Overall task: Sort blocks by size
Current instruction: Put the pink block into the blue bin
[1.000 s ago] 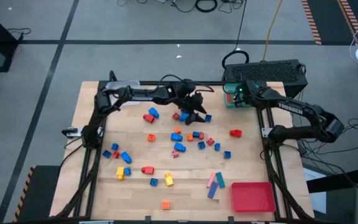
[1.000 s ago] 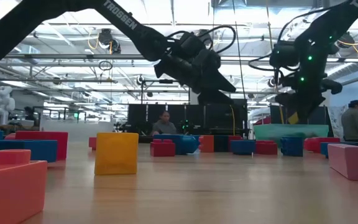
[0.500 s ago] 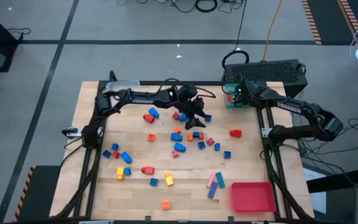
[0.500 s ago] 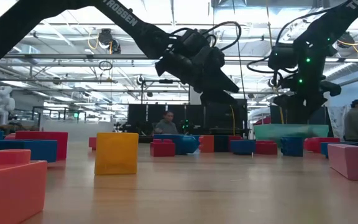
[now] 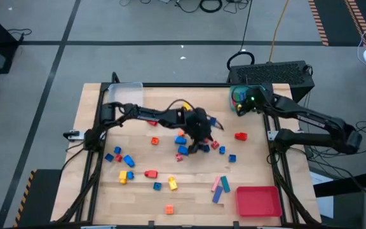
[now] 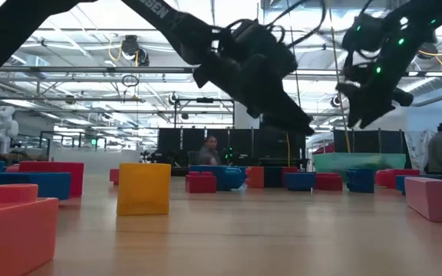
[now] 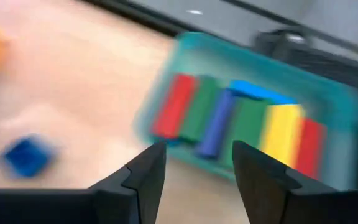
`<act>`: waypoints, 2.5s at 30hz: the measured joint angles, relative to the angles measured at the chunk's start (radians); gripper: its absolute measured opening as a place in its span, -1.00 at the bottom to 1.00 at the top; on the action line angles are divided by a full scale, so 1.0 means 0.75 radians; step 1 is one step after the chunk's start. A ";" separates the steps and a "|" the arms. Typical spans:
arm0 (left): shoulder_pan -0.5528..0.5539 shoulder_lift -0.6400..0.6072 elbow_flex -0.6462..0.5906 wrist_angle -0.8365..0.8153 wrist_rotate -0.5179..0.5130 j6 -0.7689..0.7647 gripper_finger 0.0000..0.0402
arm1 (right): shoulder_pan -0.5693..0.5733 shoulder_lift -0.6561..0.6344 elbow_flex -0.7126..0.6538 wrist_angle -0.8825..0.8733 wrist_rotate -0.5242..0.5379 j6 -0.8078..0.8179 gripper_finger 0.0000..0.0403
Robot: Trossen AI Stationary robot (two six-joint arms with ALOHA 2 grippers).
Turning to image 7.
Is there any long yellow block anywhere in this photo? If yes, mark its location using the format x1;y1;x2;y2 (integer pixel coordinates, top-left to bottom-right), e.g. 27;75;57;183
258;103;306;167

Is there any long blue block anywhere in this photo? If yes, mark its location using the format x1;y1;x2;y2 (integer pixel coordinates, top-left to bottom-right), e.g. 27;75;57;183
228;79;298;106

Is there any long red block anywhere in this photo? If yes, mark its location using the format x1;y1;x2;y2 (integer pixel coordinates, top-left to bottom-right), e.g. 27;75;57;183
150;73;200;141
292;117;328;180

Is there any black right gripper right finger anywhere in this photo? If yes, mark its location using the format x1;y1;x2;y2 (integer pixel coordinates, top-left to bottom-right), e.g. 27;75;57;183
233;140;358;224

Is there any long green block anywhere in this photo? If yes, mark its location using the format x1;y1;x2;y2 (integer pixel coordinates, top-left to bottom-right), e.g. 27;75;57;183
178;75;222;144
221;96;273;169

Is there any black perforated computer case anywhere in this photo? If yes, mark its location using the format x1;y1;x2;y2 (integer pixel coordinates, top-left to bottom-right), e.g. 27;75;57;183
253;27;358;103

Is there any long purple block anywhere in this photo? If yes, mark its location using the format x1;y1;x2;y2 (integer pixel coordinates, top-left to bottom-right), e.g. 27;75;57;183
194;88;239;159

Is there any small blue stud block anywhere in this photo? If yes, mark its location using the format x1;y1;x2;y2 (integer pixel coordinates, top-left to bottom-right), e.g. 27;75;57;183
0;135;55;180

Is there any teal plastic bin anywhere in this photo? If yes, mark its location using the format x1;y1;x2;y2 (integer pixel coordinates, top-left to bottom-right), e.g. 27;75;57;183
134;30;358;192

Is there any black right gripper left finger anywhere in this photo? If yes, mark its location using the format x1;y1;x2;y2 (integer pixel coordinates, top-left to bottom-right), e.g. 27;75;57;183
0;141;167;224

